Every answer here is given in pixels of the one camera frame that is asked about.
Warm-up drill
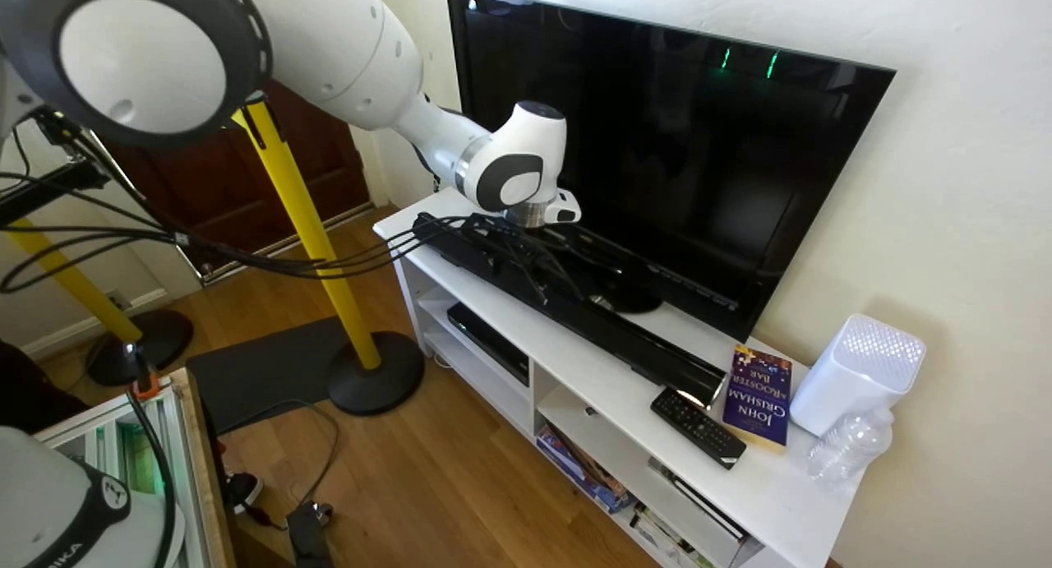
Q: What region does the stack of disc cases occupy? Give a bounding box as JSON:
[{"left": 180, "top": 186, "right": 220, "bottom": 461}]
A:
[{"left": 628, "top": 457, "right": 750, "bottom": 568}]

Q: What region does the black floor mat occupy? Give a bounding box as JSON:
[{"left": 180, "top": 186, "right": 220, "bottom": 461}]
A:
[{"left": 187, "top": 316, "right": 356, "bottom": 437}]

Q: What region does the clear plastic water bottle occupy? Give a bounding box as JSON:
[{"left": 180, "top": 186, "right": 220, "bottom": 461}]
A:
[{"left": 806, "top": 407, "right": 896, "bottom": 483}]

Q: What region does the black cable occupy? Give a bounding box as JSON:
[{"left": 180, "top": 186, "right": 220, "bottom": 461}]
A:
[{"left": 215, "top": 399, "right": 343, "bottom": 513}]

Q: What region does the white box speaker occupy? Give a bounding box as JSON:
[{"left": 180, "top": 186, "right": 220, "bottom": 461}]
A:
[{"left": 788, "top": 313, "right": 928, "bottom": 438}]

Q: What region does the brown wooden door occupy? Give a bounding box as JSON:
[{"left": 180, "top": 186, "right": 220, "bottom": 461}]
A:
[{"left": 97, "top": 78, "right": 371, "bottom": 283}]

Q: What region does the black soundbar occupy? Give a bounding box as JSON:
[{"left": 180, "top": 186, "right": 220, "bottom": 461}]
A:
[{"left": 413, "top": 215, "right": 729, "bottom": 407}]

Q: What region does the black power brick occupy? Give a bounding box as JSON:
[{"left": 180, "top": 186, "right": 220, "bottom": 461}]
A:
[{"left": 285, "top": 501, "right": 335, "bottom": 568}]

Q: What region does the white television cabinet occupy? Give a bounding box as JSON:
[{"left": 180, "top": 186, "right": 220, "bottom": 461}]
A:
[{"left": 373, "top": 187, "right": 861, "bottom": 568}]

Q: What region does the black remote control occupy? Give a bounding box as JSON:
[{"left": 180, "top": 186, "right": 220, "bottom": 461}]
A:
[{"left": 650, "top": 386, "right": 748, "bottom": 471}]

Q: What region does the black shoe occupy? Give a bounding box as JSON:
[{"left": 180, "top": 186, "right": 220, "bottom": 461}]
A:
[{"left": 225, "top": 471, "right": 265, "bottom": 513}]

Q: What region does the purple paperback book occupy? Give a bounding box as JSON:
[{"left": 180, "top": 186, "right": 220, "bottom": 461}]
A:
[{"left": 722, "top": 345, "right": 795, "bottom": 455}]

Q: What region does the black media player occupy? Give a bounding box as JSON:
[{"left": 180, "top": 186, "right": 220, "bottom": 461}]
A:
[{"left": 445, "top": 302, "right": 532, "bottom": 387}]

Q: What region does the black flat screen television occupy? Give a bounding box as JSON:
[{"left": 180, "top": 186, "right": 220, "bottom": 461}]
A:
[{"left": 446, "top": 0, "right": 897, "bottom": 344}]

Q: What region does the stack of books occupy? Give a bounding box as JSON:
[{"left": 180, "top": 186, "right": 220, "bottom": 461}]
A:
[{"left": 535, "top": 423, "right": 639, "bottom": 516}]

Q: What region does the yellow pole with black base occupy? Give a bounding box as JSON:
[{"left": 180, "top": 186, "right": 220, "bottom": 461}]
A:
[
  {"left": 229, "top": 99, "right": 427, "bottom": 418},
  {"left": 0, "top": 218, "right": 196, "bottom": 388}
]

